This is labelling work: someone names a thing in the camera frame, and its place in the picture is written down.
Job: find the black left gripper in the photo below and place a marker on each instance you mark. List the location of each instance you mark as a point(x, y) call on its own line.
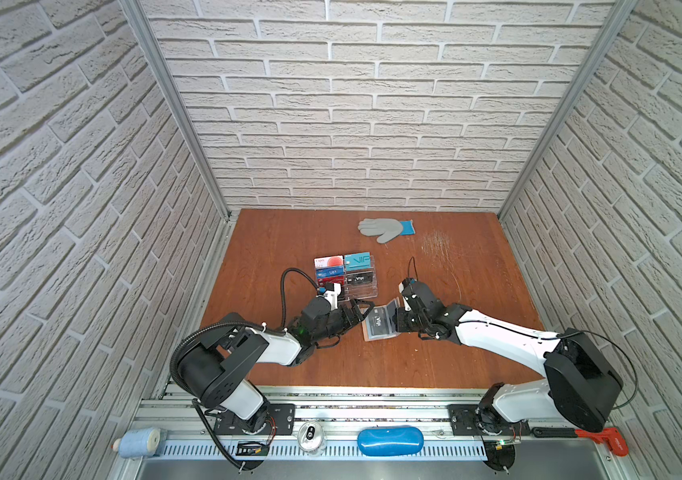
point(355, 316)

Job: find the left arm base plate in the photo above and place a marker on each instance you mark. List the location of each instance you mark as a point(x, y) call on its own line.
point(275, 416)

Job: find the red black handled tool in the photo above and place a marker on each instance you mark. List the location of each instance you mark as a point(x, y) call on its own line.
point(610, 437)

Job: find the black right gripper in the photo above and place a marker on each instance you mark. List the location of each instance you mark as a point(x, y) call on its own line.
point(400, 323)

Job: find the blue VIP card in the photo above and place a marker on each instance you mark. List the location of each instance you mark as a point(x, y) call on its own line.
point(329, 272)

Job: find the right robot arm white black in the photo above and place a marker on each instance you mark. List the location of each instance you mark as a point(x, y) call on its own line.
point(577, 385)

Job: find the aluminium frame rail left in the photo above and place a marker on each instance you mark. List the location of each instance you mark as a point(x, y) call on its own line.
point(148, 42)

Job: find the black VIP card in stand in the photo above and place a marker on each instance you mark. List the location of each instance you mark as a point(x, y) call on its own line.
point(359, 278)

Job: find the aluminium frame rail right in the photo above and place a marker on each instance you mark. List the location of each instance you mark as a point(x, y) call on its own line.
point(608, 32)

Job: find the grey blue work glove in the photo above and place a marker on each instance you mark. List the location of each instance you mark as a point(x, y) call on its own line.
point(385, 229)

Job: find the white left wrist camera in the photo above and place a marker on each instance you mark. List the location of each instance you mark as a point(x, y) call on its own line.
point(330, 292)

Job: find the white red april card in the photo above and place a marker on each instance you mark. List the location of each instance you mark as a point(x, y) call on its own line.
point(328, 262)

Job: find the teal VIP card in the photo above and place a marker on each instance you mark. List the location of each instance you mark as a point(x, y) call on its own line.
point(358, 261)

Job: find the red gold VIP card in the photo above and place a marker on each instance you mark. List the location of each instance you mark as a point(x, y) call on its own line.
point(329, 282)

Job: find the blue oval case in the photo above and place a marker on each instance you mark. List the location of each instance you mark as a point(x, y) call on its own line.
point(390, 441)

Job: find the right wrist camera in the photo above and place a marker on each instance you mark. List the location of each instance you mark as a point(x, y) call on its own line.
point(416, 295)

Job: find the clear acrylic card display stand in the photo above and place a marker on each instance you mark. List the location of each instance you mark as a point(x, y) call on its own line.
point(362, 292)

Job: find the silver can top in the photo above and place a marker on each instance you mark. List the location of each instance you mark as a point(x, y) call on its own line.
point(311, 438)

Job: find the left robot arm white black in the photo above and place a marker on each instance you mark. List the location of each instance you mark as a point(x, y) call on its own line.
point(213, 364)

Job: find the beige leather card holder wallet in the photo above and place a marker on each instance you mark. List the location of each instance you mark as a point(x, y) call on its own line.
point(392, 306)

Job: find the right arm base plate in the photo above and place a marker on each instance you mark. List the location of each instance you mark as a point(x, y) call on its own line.
point(474, 420)

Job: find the aluminium frame rail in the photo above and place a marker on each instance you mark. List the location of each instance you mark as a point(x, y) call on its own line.
point(608, 32)
point(148, 42)

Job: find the black vip card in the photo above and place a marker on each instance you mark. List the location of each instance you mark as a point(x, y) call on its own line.
point(359, 278)
point(379, 322)

